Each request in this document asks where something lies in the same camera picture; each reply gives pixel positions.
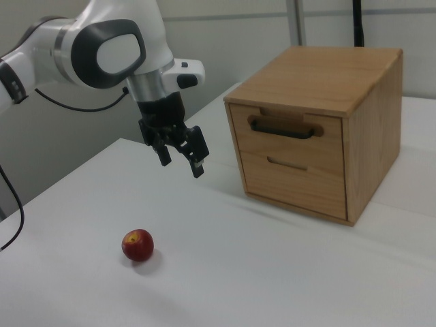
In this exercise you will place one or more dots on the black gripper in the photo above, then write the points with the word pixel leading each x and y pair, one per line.
pixel 161 110

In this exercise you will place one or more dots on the wooden drawer chest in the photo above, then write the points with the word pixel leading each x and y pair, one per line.
pixel 371 136

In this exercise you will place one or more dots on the red toy apple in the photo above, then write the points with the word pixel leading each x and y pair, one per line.
pixel 138 245

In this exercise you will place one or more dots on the black background pole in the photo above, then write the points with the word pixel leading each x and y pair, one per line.
pixel 358 24

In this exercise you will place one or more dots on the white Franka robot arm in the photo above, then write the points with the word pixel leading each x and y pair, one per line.
pixel 112 58

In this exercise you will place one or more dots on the grey upright partition post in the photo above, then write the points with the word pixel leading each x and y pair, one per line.
pixel 298 20

